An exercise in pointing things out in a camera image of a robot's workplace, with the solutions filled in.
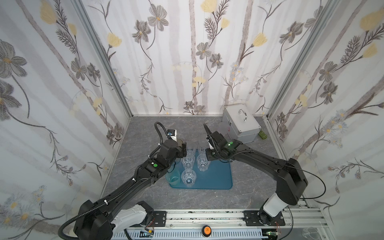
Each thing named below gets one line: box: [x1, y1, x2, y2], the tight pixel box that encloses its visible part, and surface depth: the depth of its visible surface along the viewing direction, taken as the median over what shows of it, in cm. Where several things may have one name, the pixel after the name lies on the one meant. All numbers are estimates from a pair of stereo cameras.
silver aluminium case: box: [222, 103, 261, 144], surface depth 98 cm
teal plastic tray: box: [169, 149, 233, 190], surface depth 90 cm
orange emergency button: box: [201, 225, 212, 238], surface depth 65 cm
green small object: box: [258, 131, 268, 139], surface depth 109 cm
